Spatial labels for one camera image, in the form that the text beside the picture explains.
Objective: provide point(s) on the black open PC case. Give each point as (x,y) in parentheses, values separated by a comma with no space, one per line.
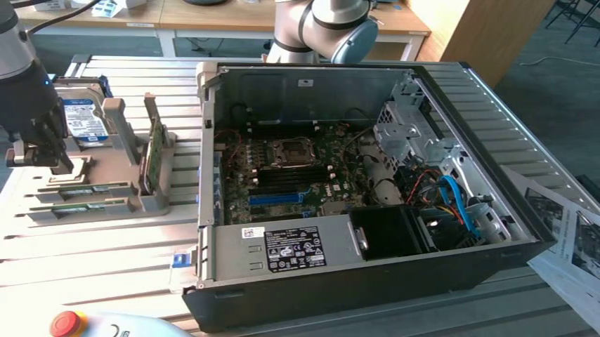
(356,295)

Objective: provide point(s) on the black chair legs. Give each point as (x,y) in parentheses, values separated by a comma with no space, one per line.
(579,17)

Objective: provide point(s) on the CPU socket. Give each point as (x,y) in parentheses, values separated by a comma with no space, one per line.
(294,151)

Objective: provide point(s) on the red emergency stop button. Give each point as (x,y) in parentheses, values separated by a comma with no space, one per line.
(69,322)

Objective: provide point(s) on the black expansion slot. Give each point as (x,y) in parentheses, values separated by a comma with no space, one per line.
(272,191)

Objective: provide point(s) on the green upright circuit card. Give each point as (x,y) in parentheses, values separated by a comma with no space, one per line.
(154,158)

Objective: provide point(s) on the green RAM stick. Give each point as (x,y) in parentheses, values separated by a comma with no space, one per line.
(75,207)
(79,191)

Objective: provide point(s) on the wooden cabinet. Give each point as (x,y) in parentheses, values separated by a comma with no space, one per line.
(488,31)

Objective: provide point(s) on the blue expansion slot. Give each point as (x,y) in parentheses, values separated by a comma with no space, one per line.
(274,199)

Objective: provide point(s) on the black RAM slot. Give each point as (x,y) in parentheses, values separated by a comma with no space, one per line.
(293,183)
(293,179)
(290,171)
(292,175)

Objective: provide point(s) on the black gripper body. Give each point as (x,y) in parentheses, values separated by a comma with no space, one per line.
(32,102)

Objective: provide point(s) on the metal disk bay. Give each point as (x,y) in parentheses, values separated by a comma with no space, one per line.
(399,137)

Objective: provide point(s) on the white and blue box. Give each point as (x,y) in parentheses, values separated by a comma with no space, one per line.
(106,7)

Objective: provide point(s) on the white teach pendant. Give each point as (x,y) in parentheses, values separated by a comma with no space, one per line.
(135,326)

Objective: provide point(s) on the blue case latch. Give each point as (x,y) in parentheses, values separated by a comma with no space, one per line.
(182,261)

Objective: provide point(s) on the grey power supply unit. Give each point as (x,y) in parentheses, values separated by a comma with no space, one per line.
(240,252)

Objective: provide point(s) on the grey parts rack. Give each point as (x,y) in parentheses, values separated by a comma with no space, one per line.
(119,147)

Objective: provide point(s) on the green motherboard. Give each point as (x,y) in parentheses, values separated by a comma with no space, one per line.
(337,165)

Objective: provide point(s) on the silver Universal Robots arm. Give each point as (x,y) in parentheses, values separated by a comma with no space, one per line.
(290,21)

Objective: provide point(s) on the wooden desk with white frame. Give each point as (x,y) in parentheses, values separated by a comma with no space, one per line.
(225,19)

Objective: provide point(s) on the hard disk with blue label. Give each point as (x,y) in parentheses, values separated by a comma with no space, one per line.
(86,121)

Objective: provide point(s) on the printed paper sheet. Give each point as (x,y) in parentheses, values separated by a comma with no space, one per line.
(539,200)
(574,267)

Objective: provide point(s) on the black fan shroud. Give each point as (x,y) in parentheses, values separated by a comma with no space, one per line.
(389,231)

